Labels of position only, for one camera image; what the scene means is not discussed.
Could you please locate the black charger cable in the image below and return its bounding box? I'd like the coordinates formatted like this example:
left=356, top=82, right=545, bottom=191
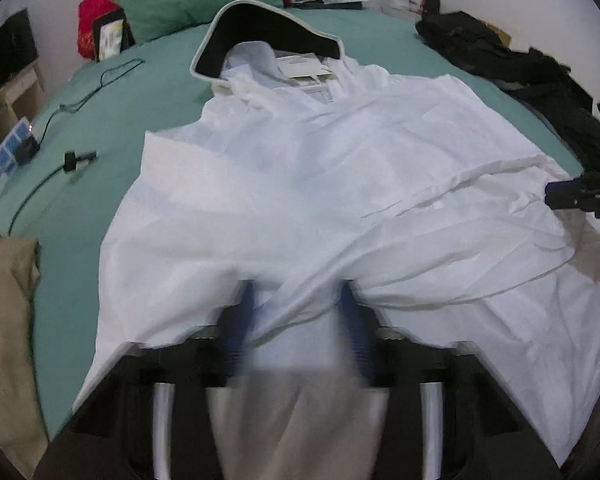
left=40, top=57, right=146, bottom=143

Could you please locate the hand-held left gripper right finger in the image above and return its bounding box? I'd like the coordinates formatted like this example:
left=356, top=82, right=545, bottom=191
left=337, top=280, right=563, bottom=480

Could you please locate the red cushion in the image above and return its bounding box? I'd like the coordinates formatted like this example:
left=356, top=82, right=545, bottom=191
left=77, top=0, right=126, bottom=61

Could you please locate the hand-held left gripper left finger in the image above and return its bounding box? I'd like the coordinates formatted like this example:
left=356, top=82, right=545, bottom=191
left=32, top=280, right=256, bottom=480

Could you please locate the cardboard box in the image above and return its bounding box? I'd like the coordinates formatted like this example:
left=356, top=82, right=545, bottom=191
left=480, top=20, right=512, bottom=46

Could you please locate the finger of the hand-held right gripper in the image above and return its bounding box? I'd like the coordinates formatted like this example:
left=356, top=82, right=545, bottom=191
left=545, top=170, right=600, bottom=219

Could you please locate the green bed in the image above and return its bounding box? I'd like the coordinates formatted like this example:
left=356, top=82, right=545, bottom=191
left=0, top=7, right=600, bottom=441

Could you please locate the black picture frame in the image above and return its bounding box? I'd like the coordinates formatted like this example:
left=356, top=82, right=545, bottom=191
left=92, top=10, right=134, bottom=63

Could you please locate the black charger block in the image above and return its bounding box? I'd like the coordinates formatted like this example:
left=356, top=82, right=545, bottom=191
left=16, top=135, right=42, bottom=166

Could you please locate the white hooded garment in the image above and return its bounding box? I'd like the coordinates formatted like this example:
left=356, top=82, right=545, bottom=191
left=72, top=0, right=600, bottom=468

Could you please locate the beige cloth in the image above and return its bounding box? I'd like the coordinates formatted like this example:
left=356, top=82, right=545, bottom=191
left=0, top=237, right=49, bottom=480

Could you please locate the black cable with connector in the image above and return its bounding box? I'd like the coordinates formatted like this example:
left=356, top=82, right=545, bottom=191
left=7, top=149, right=99, bottom=237

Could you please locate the pile of black clothes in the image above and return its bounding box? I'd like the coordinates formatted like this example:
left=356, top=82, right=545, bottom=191
left=415, top=9, right=600, bottom=181

